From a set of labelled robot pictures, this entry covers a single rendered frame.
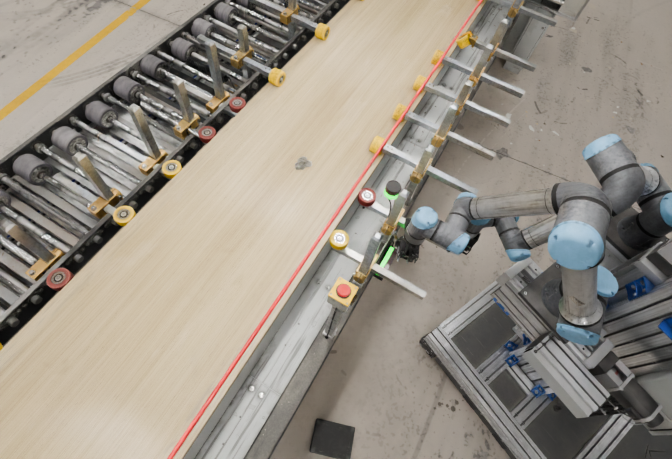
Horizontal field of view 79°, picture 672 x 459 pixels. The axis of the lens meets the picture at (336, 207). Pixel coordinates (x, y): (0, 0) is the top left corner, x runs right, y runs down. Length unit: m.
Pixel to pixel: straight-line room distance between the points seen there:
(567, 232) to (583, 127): 2.99
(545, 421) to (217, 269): 1.80
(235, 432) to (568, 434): 1.64
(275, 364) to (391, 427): 0.89
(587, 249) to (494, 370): 1.42
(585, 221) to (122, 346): 1.47
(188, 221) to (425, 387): 1.58
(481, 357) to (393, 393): 0.52
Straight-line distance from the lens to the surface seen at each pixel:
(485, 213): 1.37
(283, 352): 1.82
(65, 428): 1.67
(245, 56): 2.28
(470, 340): 2.45
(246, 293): 1.60
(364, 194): 1.81
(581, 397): 1.77
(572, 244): 1.13
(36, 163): 2.22
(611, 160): 1.54
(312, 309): 1.87
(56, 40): 4.31
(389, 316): 2.56
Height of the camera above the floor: 2.41
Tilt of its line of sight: 59 degrees down
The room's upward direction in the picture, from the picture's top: 11 degrees clockwise
